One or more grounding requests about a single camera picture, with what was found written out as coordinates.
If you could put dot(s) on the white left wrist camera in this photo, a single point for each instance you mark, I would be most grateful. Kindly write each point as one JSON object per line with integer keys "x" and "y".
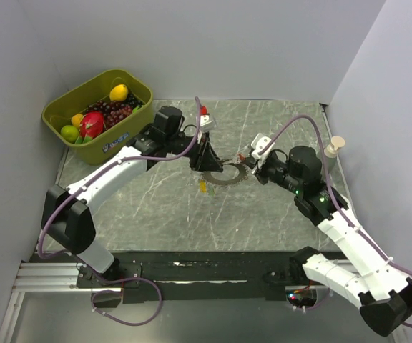
{"x": 207, "y": 123}

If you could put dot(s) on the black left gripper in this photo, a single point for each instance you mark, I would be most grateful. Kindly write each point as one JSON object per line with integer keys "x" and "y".
{"x": 203, "y": 158}

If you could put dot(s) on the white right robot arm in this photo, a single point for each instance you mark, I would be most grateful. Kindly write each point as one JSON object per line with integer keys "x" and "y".
{"x": 381, "y": 292}

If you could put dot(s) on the yellow key tag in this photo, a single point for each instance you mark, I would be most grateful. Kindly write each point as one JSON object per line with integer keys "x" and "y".
{"x": 203, "y": 186}

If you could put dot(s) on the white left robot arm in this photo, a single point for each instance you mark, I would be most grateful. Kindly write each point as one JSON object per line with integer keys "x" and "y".
{"x": 67, "y": 215}

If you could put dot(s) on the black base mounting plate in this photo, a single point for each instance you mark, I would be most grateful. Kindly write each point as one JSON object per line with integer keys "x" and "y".
{"x": 150, "y": 276}

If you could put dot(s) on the yellow lemon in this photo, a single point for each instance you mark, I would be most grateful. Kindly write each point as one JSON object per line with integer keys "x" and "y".
{"x": 119, "y": 93}

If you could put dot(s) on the green lime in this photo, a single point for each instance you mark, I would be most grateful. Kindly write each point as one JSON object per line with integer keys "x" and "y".
{"x": 69, "y": 133}

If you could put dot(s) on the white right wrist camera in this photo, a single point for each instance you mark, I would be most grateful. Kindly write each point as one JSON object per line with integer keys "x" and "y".
{"x": 261, "y": 146}

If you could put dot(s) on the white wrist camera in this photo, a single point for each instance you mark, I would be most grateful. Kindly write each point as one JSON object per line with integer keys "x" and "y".
{"x": 261, "y": 146}
{"x": 207, "y": 123}

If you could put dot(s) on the red dragon fruit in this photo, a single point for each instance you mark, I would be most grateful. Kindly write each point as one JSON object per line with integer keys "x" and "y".
{"x": 92, "y": 125}

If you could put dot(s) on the small orange fruit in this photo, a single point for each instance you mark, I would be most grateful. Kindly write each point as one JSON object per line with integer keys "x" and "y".
{"x": 76, "y": 120}

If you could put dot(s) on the dark red grape bunch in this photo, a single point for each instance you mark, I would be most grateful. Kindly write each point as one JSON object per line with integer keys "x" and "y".
{"x": 114, "y": 112}

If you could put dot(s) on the olive green plastic bin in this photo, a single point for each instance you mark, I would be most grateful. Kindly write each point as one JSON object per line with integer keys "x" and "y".
{"x": 97, "y": 151}

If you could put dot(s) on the soap pump bottle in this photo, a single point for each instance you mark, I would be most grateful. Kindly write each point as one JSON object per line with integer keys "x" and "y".
{"x": 331, "y": 151}

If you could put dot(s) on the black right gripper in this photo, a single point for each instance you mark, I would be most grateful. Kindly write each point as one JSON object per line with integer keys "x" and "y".
{"x": 260, "y": 172}

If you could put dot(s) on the aluminium rail frame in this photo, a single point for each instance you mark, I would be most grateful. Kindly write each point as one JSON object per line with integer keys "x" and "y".
{"x": 38, "y": 291}

